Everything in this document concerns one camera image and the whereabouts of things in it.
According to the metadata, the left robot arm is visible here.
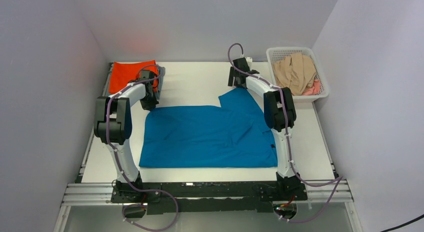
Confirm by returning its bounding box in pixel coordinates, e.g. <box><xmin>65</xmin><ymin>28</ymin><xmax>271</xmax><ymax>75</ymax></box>
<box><xmin>93</xmin><ymin>65</ymin><xmax>165</xmax><ymax>202</ymax></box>

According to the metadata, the black cable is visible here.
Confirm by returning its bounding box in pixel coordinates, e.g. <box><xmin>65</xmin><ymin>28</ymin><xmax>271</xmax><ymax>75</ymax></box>
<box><xmin>380</xmin><ymin>215</ymin><xmax>424</xmax><ymax>232</ymax></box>

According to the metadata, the beige t shirt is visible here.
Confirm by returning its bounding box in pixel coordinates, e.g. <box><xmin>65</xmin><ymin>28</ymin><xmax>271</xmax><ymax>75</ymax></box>
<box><xmin>271</xmin><ymin>52</ymin><xmax>318</xmax><ymax>96</ymax></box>

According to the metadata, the white plastic basket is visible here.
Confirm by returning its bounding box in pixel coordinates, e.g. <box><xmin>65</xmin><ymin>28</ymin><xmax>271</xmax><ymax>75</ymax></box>
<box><xmin>266</xmin><ymin>46</ymin><xmax>330</xmax><ymax>102</ymax></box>

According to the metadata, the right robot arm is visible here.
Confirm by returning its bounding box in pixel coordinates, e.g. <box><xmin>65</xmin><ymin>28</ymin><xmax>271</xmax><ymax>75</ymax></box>
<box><xmin>228</xmin><ymin>57</ymin><xmax>301</xmax><ymax>200</ymax></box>

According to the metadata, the folded orange t shirt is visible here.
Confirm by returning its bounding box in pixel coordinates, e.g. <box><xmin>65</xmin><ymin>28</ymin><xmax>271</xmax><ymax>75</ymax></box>
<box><xmin>108</xmin><ymin>60</ymin><xmax>158</xmax><ymax>94</ymax></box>

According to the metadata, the folded grey t shirt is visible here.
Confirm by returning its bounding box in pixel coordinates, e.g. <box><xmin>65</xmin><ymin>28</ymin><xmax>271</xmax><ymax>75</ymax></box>
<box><xmin>155</xmin><ymin>66</ymin><xmax>166</xmax><ymax>100</ymax></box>

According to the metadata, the pink t shirt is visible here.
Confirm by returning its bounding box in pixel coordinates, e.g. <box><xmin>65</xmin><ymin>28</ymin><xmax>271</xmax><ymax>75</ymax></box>
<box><xmin>302</xmin><ymin>79</ymin><xmax>321</xmax><ymax>96</ymax></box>

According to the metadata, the blue t shirt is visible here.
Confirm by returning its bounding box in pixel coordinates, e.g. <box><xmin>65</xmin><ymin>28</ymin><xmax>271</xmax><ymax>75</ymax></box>
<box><xmin>138</xmin><ymin>88</ymin><xmax>278</xmax><ymax>168</ymax></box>

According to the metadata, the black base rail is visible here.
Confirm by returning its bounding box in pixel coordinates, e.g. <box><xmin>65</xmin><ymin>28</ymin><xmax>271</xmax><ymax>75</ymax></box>
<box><xmin>110</xmin><ymin>181</ymin><xmax>308</xmax><ymax>215</ymax></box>

